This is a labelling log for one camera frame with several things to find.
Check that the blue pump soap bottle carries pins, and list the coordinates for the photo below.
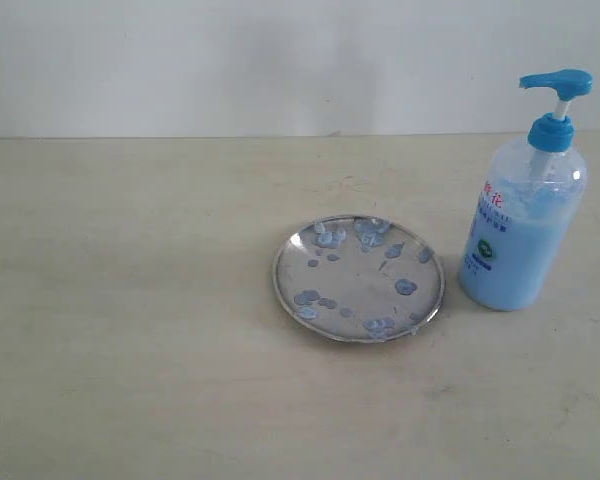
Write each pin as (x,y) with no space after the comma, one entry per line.
(532,190)

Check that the round metal plate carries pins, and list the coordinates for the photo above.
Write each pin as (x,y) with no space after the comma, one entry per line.
(358,279)

